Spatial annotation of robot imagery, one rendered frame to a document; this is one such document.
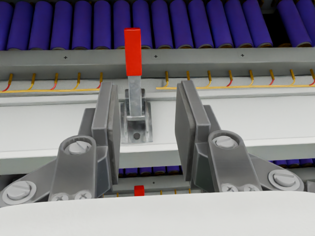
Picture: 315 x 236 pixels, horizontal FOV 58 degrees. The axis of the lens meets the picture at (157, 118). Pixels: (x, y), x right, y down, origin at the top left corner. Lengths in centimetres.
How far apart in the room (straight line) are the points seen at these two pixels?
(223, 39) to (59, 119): 17
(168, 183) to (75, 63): 22
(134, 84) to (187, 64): 6
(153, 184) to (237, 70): 20
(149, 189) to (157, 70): 19
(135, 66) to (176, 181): 23
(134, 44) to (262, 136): 14
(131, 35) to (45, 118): 11
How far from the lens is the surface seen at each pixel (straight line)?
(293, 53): 31
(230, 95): 28
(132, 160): 27
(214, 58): 28
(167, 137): 25
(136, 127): 25
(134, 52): 22
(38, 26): 32
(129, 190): 41
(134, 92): 23
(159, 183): 41
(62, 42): 30
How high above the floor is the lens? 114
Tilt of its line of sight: 42 degrees down
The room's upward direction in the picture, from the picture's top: 1 degrees clockwise
